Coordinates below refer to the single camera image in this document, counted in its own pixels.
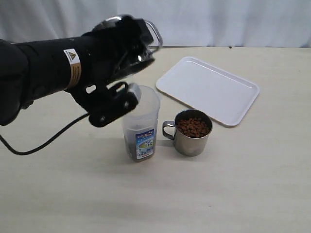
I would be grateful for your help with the clear plastic pitcher with label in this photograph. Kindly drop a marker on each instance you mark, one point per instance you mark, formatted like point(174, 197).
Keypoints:
point(140, 126)

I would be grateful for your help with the white plastic tray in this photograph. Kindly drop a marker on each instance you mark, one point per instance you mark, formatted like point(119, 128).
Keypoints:
point(224, 97)

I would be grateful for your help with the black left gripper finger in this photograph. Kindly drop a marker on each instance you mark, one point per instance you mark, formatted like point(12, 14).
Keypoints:
point(131, 36)
point(103, 97)

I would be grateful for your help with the steel mug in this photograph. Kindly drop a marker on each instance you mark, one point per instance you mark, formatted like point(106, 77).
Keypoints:
point(189, 131)
point(130, 64)

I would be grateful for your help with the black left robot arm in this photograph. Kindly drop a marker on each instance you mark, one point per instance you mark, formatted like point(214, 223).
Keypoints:
point(33, 70)

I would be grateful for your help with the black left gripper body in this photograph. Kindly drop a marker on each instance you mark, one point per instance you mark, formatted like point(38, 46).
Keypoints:
point(98, 63)

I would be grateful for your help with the white backdrop curtain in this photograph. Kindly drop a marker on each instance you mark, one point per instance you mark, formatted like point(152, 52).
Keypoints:
point(189, 23)

